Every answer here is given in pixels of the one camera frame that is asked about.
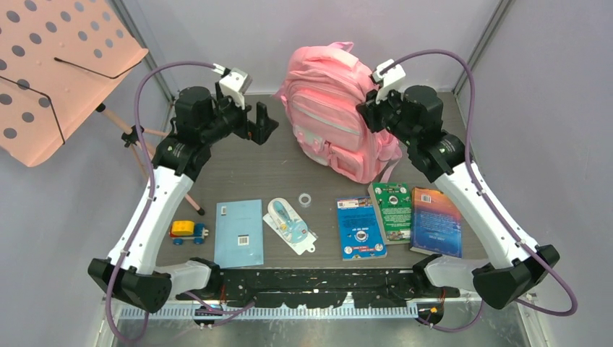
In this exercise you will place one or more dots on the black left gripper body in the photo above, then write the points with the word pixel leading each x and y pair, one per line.
pixel 228 119

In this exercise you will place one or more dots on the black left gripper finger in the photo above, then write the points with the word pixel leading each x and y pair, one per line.
pixel 261 134
pixel 262 118

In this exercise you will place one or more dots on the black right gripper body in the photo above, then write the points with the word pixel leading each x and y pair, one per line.
pixel 385 115

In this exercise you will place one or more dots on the pink student backpack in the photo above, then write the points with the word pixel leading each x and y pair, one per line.
pixel 320 93

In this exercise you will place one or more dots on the green paperback book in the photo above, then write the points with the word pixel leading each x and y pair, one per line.
pixel 393 209

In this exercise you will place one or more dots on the blue paperback book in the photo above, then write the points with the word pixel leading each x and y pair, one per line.
pixel 359 231

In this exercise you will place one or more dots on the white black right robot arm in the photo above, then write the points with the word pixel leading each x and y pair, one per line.
pixel 515 262

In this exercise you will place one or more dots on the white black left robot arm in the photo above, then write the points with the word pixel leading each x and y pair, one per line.
pixel 129 273

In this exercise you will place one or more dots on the clear tape roll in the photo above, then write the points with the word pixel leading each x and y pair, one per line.
pixel 305 200

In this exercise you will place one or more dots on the packaged blue correction tape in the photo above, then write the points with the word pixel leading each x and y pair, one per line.
pixel 289 226

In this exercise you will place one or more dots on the light blue notebook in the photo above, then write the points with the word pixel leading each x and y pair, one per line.
pixel 239 238

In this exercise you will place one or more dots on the yellow blue toy car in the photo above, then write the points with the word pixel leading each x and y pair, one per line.
pixel 187 230

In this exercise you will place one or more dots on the dark blue orange book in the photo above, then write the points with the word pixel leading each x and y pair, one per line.
pixel 436 224

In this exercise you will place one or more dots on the pink perforated music stand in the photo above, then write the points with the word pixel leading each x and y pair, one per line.
pixel 59 61

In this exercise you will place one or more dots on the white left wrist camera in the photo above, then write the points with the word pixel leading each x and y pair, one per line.
pixel 234 83

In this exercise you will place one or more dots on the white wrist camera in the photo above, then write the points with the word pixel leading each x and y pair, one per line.
pixel 234 83
pixel 388 76

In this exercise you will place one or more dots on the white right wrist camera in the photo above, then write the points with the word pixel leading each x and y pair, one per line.
pixel 388 76

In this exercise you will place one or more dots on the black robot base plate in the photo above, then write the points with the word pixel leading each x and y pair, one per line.
pixel 320 288

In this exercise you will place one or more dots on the white slotted cable duct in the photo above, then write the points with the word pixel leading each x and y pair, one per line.
pixel 344 311

